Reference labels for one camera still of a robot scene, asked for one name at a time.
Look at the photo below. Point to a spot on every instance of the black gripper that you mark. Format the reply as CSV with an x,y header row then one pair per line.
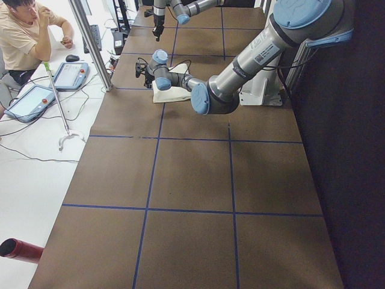
x,y
157,20
147,74

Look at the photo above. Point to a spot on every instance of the cream long-sleeve cat shirt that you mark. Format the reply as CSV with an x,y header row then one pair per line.
x,y
173,94

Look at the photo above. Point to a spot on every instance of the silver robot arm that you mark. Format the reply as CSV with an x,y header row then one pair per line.
x,y
183,13
316,23

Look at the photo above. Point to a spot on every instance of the black keyboard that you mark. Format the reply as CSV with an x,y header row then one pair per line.
x,y
96,37

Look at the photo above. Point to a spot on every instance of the far teach pendant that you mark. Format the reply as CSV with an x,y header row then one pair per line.
x,y
71,76

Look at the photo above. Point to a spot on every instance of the teach pendant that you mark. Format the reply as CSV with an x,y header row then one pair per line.
x,y
71,76
31,104

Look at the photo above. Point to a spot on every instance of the black computer mouse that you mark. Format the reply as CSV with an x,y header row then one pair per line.
x,y
72,58

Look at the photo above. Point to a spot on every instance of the grabber stick with green tip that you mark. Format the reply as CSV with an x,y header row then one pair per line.
x,y
70,133

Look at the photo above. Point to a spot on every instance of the near teach pendant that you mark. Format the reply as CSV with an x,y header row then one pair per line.
x,y
31,104

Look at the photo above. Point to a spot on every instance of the seated person in beige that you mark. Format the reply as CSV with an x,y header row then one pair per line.
x,y
25,41

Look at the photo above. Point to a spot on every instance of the red fire extinguisher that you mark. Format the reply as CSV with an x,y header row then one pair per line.
x,y
20,250

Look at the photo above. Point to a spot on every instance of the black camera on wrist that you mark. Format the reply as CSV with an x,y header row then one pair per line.
x,y
148,13
140,69

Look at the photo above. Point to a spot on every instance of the aluminium frame post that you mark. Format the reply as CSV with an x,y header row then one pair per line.
x,y
84,26

